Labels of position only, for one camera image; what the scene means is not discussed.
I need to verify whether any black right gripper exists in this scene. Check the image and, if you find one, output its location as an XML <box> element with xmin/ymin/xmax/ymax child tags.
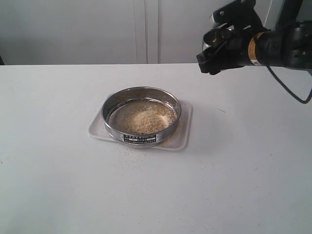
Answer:
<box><xmin>196</xmin><ymin>0</ymin><xmax>268</xmax><ymax>75</ymax></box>

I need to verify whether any stainless steel cup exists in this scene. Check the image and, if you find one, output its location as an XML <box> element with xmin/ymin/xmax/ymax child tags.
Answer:
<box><xmin>202</xmin><ymin>28</ymin><xmax>233</xmax><ymax>50</ymax></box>

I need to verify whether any round steel mesh sieve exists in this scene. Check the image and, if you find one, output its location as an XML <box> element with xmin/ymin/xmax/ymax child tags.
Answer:
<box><xmin>101</xmin><ymin>86</ymin><xmax>182</xmax><ymax>148</ymax></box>

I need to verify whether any yellow grain mixture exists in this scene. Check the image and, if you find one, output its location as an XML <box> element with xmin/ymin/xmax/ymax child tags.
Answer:
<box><xmin>104</xmin><ymin>100</ymin><xmax>181</xmax><ymax>148</ymax></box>

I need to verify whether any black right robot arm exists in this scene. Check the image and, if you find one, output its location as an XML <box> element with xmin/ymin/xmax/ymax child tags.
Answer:
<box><xmin>196</xmin><ymin>0</ymin><xmax>312</xmax><ymax>75</ymax></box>

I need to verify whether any white rectangular plastic tray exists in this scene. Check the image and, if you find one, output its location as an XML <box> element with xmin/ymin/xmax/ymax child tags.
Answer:
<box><xmin>88</xmin><ymin>99</ymin><xmax>193</xmax><ymax>151</ymax></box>

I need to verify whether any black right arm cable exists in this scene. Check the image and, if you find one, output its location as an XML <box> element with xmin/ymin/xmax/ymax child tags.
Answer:
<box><xmin>253</xmin><ymin>24</ymin><xmax>312</xmax><ymax>105</ymax></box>

